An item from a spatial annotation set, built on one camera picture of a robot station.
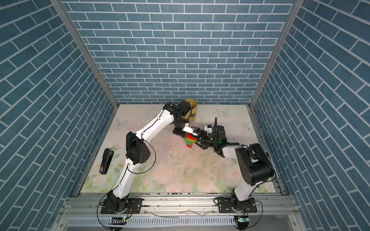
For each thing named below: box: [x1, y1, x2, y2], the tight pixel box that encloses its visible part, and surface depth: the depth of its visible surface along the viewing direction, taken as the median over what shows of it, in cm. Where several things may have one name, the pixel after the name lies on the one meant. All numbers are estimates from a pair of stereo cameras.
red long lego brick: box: [186, 132, 198, 142], surface depth 87 cm
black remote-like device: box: [99, 148, 115, 175], surface depth 88 cm
